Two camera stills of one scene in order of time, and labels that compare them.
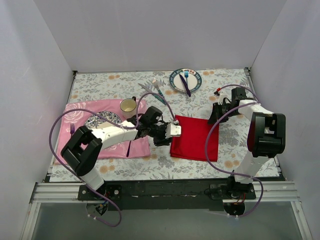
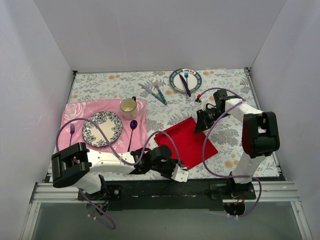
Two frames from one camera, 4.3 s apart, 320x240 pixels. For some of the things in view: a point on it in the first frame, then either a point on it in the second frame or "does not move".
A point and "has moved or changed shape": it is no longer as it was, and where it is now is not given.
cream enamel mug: [128, 107] does not move
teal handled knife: [160, 98] does not move
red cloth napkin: [191, 144] has moved or changed shape
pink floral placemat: [72, 120] does not move
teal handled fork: [154, 81] does not move
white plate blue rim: [194, 80] does not move
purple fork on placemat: [72, 129] does not move
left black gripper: [162, 133] → [169, 169]
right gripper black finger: [215, 115] → [201, 125]
